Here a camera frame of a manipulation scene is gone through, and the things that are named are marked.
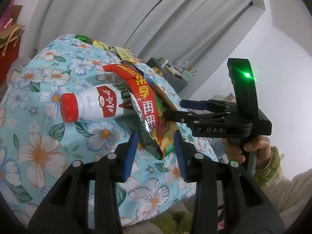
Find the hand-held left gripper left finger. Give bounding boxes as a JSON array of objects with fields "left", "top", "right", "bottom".
[{"left": 28, "top": 131, "right": 138, "bottom": 234}]

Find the orange biscuit packet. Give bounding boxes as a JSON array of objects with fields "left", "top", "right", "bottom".
[{"left": 92, "top": 40, "right": 111, "bottom": 51}]

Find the white bottle red cap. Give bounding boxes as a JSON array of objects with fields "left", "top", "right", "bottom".
[{"left": 60, "top": 84, "right": 125, "bottom": 123}]

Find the brown paper wrapper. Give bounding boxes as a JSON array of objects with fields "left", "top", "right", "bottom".
[{"left": 146, "top": 77, "right": 179, "bottom": 111}]

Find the pink bag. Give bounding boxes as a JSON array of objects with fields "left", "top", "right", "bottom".
[{"left": 0, "top": 0, "right": 15, "bottom": 30}]

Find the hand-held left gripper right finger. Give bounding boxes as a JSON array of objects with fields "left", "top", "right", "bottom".
[{"left": 173, "top": 132, "right": 285, "bottom": 234}]

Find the white plastic bag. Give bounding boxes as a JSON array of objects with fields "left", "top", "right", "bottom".
[{"left": 7, "top": 53, "right": 33, "bottom": 79}]

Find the grey cabinet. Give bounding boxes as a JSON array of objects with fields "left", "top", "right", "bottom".
[{"left": 146, "top": 57, "right": 189, "bottom": 96}]

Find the person's right hand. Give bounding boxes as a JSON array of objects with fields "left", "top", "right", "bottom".
[{"left": 222, "top": 136, "right": 273, "bottom": 170}]

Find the yellow snack packet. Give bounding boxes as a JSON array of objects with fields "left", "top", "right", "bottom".
[{"left": 114, "top": 46, "right": 137, "bottom": 63}]

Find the green snack packet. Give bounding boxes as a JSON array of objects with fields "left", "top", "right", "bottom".
[{"left": 75, "top": 34, "right": 92, "bottom": 45}]

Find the floral blue blanket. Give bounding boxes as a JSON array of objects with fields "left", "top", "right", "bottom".
[{"left": 0, "top": 34, "right": 220, "bottom": 228}]

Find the red snack bag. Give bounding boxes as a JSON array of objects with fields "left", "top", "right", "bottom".
[{"left": 102, "top": 64, "right": 180, "bottom": 160}]

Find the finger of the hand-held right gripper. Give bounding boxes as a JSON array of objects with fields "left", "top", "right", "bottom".
[
  {"left": 180, "top": 100, "right": 236, "bottom": 114},
  {"left": 163, "top": 109, "right": 236, "bottom": 127}
]

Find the red paper bag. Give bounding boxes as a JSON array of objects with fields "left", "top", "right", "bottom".
[{"left": 0, "top": 25, "right": 22, "bottom": 86}]

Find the person's right forearm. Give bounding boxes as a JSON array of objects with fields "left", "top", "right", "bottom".
[{"left": 253, "top": 146, "right": 312, "bottom": 221}]

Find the brown paper bag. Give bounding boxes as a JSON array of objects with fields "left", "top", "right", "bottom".
[{"left": 0, "top": 4, "right": 25, "bottom": 50}]

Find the grey curtain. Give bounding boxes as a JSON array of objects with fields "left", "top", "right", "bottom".
[{"left": 31, "top": 0, "right": 257, "bottom": 67}]

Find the green fluffy garment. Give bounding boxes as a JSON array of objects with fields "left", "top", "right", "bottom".
[{"left": 151, "top": 210, "right": 196, "bottom": 234}]

